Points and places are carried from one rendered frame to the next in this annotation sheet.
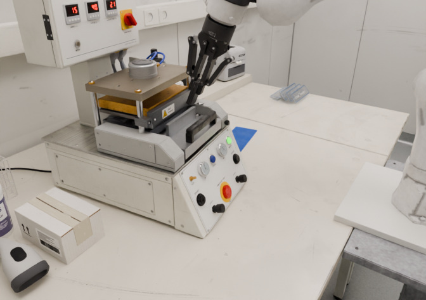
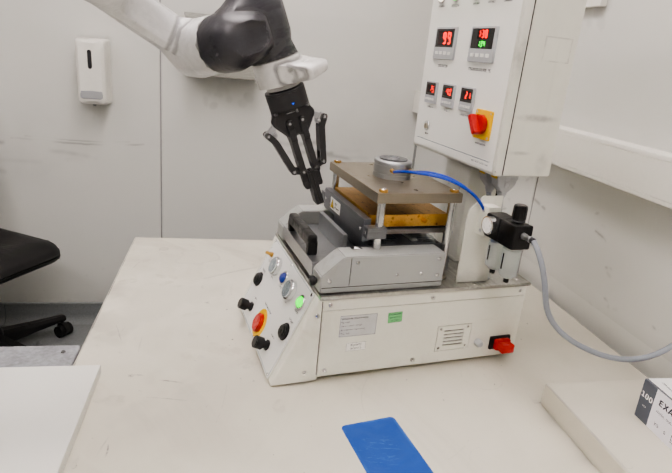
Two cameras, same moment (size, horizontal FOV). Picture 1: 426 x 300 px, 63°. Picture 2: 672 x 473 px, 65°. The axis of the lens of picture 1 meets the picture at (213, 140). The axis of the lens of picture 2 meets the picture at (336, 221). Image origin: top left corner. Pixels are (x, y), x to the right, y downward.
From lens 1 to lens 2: 1.76 m
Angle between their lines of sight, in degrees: 116
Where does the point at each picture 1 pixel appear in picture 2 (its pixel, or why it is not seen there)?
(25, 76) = (606, 220)
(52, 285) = not seen: hidden behind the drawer
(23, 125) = (577, 278)
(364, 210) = (49, 388)
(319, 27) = not seen: outside the picture
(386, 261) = (23, 351)
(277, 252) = (158, 319)
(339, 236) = (88, 356)
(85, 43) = (433, 130)
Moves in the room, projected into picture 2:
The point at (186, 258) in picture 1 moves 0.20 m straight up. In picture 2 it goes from (238, 290) to (241, 215)
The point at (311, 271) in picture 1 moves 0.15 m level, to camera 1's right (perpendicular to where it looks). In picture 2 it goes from (114, 317) to (40, 338)
